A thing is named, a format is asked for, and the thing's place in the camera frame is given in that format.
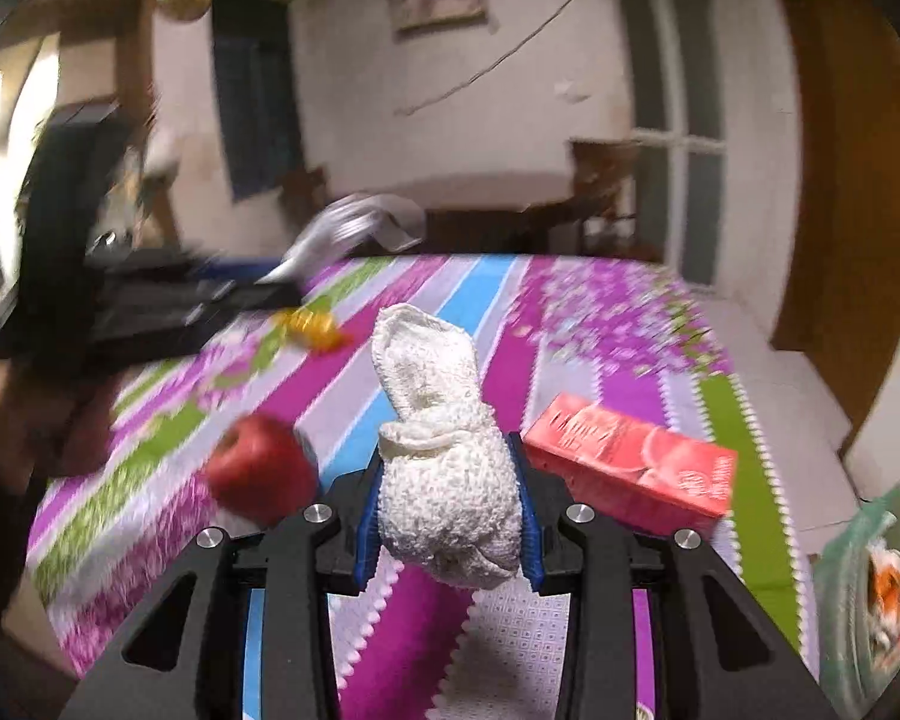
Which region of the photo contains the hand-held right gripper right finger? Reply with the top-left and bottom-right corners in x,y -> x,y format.
508,431 -> 841,720

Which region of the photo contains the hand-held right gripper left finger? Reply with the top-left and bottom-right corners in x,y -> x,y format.
60,454 -> 388,720

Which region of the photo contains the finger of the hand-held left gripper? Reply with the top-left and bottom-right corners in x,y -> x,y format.
107,250 -> 272,291
96,283 -> 302,355

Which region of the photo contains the cream knit cloth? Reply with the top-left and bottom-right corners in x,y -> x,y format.
371,304 -> 527,590

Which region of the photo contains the grey-white plastic package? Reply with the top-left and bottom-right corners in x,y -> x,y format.
259,193 -> 428,288

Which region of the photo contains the trash bin with green bag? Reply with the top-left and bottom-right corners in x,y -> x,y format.
814,486 -> 900,720

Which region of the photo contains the red-orange snack packet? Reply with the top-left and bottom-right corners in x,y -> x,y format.
866,547 -> 900,650

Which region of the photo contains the person's left hand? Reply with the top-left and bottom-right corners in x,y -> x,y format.
0,369 -> 122,481

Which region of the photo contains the pink carton box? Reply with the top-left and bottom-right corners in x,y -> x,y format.
521,391 -> 740,538

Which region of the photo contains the red apple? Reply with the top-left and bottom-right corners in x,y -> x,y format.
206,414 -> 320,528

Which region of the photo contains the yellow wrapper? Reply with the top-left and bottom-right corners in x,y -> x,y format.
277,306 -> 356,353

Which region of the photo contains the dark wooden chair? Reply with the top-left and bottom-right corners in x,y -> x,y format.
279,165 -> 332,238
570,136 -> 665,264

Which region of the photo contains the dark window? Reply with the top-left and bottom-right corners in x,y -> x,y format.
210,0 -> 308,203

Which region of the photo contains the purple floral striped tablecloth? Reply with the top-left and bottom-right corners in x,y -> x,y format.
26,255 -> 823,720

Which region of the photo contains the dark wooden dining table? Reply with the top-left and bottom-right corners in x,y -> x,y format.
375,176 -> 624,257

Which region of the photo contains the frosted glass double door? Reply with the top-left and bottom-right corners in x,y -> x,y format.
611,0 -> 729,290

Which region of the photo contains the brown wooden door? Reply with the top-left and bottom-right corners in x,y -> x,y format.
769,0 -> 900,459

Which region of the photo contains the wall cable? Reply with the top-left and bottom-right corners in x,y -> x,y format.
397,0 -> 609,118

